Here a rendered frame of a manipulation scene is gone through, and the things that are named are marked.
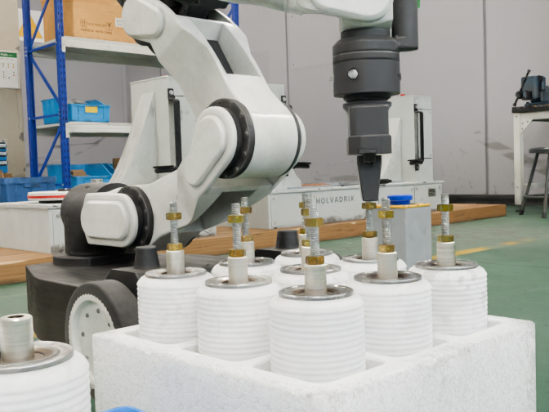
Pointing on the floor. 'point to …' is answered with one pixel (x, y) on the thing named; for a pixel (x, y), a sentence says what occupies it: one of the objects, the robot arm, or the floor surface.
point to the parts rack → (81, 53)
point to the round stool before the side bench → (532, 179)
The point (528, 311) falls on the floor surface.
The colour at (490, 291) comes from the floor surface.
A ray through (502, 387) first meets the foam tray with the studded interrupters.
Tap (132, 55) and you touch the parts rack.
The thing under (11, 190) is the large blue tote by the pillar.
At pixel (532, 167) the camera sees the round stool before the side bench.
